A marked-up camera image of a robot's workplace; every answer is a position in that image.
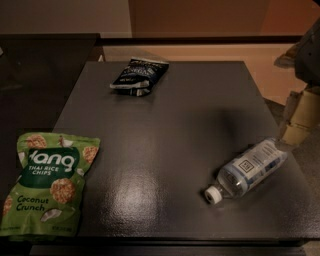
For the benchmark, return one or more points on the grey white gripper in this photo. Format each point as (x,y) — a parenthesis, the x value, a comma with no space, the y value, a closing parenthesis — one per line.
(309,61)

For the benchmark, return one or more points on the blue plastic water bottle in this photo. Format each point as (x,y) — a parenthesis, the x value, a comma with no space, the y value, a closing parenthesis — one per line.
(246,171)

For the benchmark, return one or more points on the dark blue snack bag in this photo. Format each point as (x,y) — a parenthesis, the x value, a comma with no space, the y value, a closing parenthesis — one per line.
(139,77)

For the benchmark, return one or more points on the green rice chip bag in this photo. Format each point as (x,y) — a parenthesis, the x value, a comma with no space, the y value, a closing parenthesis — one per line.
(45,201)

